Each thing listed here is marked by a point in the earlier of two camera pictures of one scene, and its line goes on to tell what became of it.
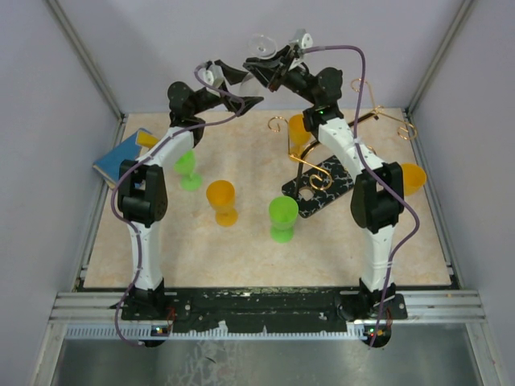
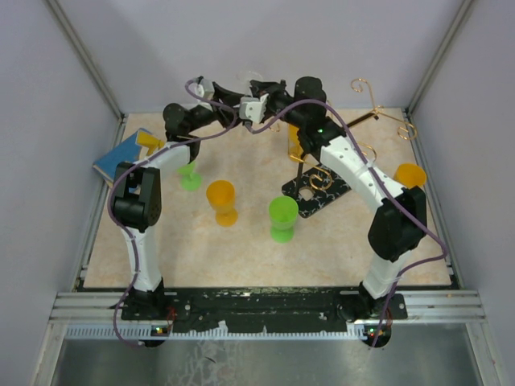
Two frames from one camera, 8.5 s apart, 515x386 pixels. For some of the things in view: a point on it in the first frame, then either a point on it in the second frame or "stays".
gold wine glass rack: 332,176 stays
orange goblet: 414,178 stays
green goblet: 189,182 stays
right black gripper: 266,69 → 261,88
